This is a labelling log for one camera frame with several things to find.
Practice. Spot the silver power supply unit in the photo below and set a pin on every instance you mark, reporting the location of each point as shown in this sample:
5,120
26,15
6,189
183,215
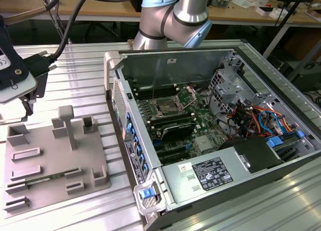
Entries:
175,181

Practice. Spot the metal disk bay cage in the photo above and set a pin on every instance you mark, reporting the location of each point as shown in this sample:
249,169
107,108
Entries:
225,85

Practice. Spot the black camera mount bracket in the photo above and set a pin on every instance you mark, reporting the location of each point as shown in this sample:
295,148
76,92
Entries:
15,60

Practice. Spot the green RAM stick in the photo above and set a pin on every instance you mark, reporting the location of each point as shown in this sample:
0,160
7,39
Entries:
46,178

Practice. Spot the blue disk carrier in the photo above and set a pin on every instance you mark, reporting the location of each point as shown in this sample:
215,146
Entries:
274,142

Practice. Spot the black expansion slot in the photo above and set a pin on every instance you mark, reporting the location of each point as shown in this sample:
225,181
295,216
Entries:
174,158
171,151

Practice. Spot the thin metal locking lever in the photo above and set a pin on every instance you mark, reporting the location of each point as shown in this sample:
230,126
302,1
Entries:
153,93

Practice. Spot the black equipment box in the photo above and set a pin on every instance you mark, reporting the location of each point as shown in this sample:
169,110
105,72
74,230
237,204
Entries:
308,78

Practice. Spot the white metal desk leg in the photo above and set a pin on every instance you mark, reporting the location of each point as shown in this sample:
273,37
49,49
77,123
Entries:
277,40

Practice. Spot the CPU socket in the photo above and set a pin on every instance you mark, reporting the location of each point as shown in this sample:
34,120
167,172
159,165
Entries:
166,107

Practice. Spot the black RAM slot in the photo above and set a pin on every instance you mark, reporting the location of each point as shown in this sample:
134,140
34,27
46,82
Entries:
171,119
156,124
158,87
158,92

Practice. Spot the open PC case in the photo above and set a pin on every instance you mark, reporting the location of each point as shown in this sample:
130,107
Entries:
150,65

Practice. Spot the black plastic cover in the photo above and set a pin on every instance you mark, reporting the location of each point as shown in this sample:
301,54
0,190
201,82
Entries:
255,153

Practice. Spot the green motherboard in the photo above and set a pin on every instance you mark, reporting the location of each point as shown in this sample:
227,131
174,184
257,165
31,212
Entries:
205,127

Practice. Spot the silver chipset heatsink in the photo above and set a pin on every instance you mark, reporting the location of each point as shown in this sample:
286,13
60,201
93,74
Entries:
203,143

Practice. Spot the grey parts rack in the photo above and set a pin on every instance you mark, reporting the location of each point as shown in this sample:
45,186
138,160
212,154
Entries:
55,150

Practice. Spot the black graphics card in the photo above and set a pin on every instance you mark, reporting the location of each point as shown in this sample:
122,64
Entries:
178,130

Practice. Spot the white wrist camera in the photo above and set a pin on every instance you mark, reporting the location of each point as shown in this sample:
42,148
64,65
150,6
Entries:
22,88

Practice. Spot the white plastic parts tray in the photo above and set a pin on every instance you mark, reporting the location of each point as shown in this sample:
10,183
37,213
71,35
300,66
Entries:
276,13

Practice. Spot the wooden desk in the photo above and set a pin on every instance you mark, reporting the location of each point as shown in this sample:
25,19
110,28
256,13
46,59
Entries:
113,8

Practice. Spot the blue case latch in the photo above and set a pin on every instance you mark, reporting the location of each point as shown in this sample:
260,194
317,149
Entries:
146,194

